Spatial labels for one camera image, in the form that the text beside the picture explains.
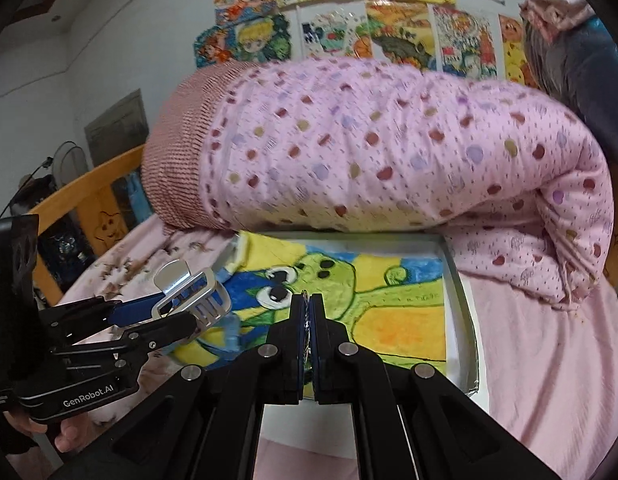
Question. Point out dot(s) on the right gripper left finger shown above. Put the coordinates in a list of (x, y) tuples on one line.
[(285, 369)]

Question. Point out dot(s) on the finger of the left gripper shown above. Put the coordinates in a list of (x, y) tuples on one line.
[(134, 311), (141, 340)]

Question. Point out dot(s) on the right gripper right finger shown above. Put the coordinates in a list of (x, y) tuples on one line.
[(332, 378)]

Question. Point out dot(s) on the silver metal watch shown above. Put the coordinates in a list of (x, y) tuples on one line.
[(199, 295)]

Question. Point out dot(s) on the light blue kids watch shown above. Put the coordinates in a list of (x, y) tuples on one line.
[(224, 338)]

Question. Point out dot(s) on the white paper sheet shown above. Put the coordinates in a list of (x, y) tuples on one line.
[(328, 430)]

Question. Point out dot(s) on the green dinosaur drawing paper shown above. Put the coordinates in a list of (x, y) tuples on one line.
[(394, 306)]

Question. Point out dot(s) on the grey shallow box tray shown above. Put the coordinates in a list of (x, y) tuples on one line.
[(400, 245)]

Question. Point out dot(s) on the standing fan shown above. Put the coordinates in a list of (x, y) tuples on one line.
[(68, 162)]

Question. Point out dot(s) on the red checkered pillow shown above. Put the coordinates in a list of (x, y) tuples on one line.
[(170, 163)]

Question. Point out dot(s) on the pink floral bed sheet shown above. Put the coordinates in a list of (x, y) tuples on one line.
[(552, 376)]

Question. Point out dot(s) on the pink dotted rolled quilt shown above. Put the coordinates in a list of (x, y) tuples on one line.
[(514, 181)]

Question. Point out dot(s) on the blue plastic wrapped bundle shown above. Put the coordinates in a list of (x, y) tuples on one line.
[(580, 69)]

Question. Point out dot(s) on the colourful wall drawings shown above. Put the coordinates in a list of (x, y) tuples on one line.
[(425, 34)]

